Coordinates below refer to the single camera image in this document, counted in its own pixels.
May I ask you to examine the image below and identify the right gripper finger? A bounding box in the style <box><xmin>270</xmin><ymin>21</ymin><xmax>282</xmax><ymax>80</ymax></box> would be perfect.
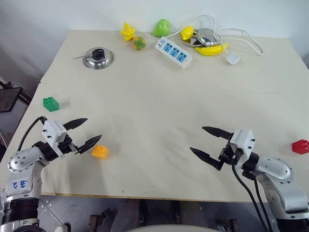
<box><xmin>201</xmin><ymin>126</ymin><xmax>235</xmax><ymax>140</ymax></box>
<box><xmin>189</xmin><ymin>146</ymin><xmax>224</xmax><ymax>172</ymax></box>

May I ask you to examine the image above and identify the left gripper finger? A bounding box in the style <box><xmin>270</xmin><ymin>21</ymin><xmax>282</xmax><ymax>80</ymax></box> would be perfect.
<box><xmin>77</xmin><ymin>134</ymin><xmax>103</xmax><ymax>154</ymax></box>
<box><xmin>63</xmin><ymin>117</ymin><xmax>88</xmax><ymax>130</ymax></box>

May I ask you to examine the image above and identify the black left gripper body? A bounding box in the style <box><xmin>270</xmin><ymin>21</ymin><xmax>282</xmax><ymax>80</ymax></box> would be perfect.
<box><xmin>58</xmin><ymin>136</ymin><xmax>80</xmax><ymax>156</ymax></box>

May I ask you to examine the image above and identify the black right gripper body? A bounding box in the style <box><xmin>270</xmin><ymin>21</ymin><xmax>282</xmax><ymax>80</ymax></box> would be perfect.
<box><xmin>218</xmin><ymin>139</ymin><xmax>242</xmax><ymax>165</ymax></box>

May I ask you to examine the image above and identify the orange toy brick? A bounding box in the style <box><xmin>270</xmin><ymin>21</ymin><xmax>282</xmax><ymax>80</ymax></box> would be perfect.
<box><xmin>91</xmin><ymin>145</ymin><xmax>110</xmax><ymax>161</ymax></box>

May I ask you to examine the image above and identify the green toy brick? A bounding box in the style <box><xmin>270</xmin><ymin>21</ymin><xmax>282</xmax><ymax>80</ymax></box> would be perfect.
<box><xmin>42</xmin><ymin>96</ymin><xmax>60</xmax><ymax>113</ymax></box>

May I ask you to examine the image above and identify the steel pot lid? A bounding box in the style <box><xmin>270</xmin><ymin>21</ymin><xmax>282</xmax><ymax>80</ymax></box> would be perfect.
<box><xmin>82</xmin><ymin>46</ymin><xmax>116</xmax><ymax>70</ymax></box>

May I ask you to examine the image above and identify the black metal stand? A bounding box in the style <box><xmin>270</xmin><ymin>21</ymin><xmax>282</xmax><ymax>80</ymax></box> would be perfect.
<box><xmin>0</xmin><ymin>80</ymin><xmax>32</xmax><ymax>113</ymax></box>

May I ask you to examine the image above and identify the red toy brick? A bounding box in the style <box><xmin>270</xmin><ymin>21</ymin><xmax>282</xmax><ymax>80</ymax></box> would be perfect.
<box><xmin>291</xmin><ymin>139</ymin><xmax>309</xmax><ymax>155</ymax></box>

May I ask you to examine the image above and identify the white power plug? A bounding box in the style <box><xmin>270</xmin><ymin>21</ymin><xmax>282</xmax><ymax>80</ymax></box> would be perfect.
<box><xmin>225</xmin><ymin>54</ymin><xmax>241</xmax><ymax>65</ymax></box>

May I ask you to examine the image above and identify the white rounded robot torso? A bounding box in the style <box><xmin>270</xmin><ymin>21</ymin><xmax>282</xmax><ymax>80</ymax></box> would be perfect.
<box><xmin>130</xmin><ymin>224</ymin><xmax>209</xmax><ymax>232</ymax></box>

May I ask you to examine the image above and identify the yellow toy banana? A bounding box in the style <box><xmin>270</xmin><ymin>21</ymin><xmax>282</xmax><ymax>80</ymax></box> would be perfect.
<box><xmin>195</xmin><ymin>43</ymin><xmax>229</xmax><ymax>57</ymax></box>

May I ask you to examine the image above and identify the white and blue power strip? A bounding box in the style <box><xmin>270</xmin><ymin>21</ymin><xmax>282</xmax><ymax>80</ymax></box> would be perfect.
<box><xmin>154</xmin><ymin>36</ymin><xmax>193</xmax><ymax>70</ymax></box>

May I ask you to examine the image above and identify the steel plate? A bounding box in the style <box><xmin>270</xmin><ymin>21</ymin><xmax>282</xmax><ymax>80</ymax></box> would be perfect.
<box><xmin>181</xmin><ymin>29</ymin><xmax>209</xmax><ymax>48</ymax></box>

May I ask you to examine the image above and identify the orange and green toy fruit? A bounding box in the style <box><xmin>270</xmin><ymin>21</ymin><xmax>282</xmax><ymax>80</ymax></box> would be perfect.
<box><xmin>132</xmin><ymin>36</ymin><xmax>146</xmax><ymax>52</ymax></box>

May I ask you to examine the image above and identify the yellow toy lemon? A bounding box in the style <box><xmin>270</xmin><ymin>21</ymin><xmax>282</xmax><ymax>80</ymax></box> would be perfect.
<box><xmin>180</xmin><ymin>25</ymin><xmax>196</xmax><ymax>41</ymax></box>

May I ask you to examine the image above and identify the yellow toy starfruit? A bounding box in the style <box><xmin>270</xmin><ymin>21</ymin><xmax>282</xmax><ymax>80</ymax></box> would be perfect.
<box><xmin>119</xmin><ymin>22</ymin><xmax>137</xmax><ymax>43</ymax></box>

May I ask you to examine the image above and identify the green toy pear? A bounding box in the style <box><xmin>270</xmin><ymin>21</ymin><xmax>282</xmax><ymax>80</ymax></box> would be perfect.
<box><xmin>152</xmin><ymin>18</ymin><xmax>173</xmax><ymax>38</ymax></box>

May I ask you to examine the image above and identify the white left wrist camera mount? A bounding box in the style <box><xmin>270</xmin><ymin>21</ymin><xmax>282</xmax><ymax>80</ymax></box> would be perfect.
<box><xmin>42</xmin><ymin>119</ymin><xmax>68</xmax><ymax>157</ymax></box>

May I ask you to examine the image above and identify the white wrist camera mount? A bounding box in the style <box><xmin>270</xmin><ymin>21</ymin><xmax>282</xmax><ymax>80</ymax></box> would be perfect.
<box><xmin>42</xmin><ymin>119</ymin><xmax>68</xmax><ymax>157</ymax></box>
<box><xmin>229</xmin><ymin>128</ymin><xmax>256</xmax><ymax>165</ymax></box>

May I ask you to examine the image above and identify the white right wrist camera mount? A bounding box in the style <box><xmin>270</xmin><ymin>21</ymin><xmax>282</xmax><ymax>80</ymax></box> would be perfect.
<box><xmin>229</xmin><ymin>128</ymin><xmax>256</xmax><ymax>165</ymax></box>

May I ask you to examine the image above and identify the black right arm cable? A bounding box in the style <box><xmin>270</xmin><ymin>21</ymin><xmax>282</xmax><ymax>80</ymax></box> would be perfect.
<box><xmin>231</xmin><ymin>156</ymin><xmax>268</xmax><ymax>232</ymax></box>
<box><xmin>253</xmin><ymin>178</ymin><xmax>275</xmax><ymax>232</ymax></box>

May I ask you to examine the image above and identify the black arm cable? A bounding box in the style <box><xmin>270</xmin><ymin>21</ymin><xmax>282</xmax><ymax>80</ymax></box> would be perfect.
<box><xmin>231</xmin><ymin>156</ymin><xmax>268</xmax><ymax>232</ymax></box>
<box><xmin>17</xmin><ymin>116</ymin><xmax>48</xmax><ymax>152</ymax></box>
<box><xmin>253</xmin><ymin>178</ymin><xmax>275</xmax><ymax>232</ymax></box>

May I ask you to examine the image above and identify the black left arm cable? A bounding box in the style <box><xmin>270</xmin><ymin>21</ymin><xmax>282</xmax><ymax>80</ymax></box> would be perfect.
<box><xmin>17</xmin><ymin>116</ymin><xmax>48</xmax><ymax>152</ymax></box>

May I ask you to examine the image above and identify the white power strip cable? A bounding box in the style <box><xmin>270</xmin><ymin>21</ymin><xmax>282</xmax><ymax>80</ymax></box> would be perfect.
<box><xmin>166</xmin><ymin>14</ymin><xmax>265</xmax><ymax>58</ymax></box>

